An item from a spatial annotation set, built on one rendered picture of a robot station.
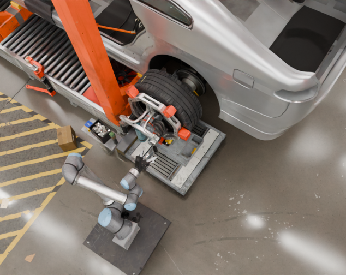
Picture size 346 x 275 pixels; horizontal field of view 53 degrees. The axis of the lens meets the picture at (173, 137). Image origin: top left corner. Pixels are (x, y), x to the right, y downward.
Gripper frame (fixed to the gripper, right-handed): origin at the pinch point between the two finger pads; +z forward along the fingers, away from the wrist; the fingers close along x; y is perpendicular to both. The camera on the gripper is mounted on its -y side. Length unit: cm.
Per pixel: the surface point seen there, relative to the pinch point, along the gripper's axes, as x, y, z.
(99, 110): -101, 25, 22
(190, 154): -2, 68, 45
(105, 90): -47, -43, 13
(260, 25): 14, -17, 165
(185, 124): 14.8, -8.6, 34.6
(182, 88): 4, -32, 52
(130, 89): -32, -37, 27
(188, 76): -10, -19, 75
